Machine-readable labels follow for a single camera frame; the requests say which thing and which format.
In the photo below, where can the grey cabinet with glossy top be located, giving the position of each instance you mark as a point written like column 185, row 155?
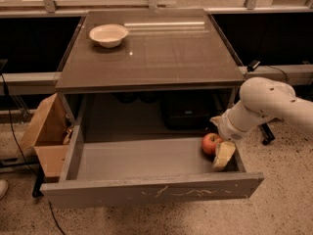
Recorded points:
column 165, row 51

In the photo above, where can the black table leg with caster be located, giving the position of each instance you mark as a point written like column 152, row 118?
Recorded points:
column 268, row 134

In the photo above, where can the black bag under cabinet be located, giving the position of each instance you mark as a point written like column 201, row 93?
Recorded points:
column 186, row 111

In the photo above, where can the white shoe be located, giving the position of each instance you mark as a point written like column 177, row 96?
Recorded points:
column 4, row 185

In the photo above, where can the white bowl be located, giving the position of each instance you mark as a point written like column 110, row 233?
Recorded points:
column 108, row 35

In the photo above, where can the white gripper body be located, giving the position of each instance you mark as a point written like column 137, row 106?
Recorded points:
column 227, row 129

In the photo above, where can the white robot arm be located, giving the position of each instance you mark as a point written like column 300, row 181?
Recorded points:
column 261, row 99

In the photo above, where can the brown cardboard box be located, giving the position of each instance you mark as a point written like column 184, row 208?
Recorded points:
column 46, row 136

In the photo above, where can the red apple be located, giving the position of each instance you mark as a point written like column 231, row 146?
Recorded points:
column 210, row 142

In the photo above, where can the open grey drawer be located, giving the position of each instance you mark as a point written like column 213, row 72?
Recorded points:
column 122, row 154

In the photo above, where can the small black device on rail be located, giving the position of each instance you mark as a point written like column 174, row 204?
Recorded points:
column 252, row 66

